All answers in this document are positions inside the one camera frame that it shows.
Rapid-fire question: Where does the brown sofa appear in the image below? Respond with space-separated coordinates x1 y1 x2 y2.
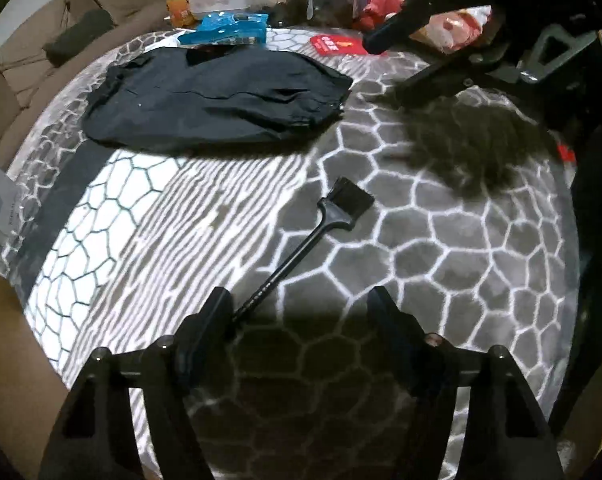
0 0 182 173

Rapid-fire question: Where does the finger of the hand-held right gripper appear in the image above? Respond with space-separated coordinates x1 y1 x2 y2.
392 42 512 111
362 0 496 56

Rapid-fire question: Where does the grey patterned blanket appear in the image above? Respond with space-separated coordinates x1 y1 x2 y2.
5 24 582 480

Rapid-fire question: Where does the red card packet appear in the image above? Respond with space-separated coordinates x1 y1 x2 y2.
308 32 366 57

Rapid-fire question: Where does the black garment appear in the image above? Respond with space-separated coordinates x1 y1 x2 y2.
81 46 354 151

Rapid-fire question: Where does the blue plastic packet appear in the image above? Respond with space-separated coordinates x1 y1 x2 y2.
178 11 270 48

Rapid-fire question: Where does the dark cushion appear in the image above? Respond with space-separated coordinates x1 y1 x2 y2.
43 9 116 67

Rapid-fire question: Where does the clear plastic food container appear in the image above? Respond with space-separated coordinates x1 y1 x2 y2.
301 0 362 28

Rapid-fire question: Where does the dark hair wig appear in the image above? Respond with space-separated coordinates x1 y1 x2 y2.
398 96 554 201

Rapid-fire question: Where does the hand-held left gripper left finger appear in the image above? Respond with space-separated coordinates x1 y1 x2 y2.
38 286 236 480

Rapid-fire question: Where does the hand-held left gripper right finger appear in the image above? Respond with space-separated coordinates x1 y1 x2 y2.
366 285 566 480

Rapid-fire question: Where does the red and white snack bag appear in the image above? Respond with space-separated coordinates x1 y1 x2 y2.
353 0 496 56

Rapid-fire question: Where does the black hair dye brush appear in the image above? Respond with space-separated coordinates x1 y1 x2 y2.
229 176 376 326

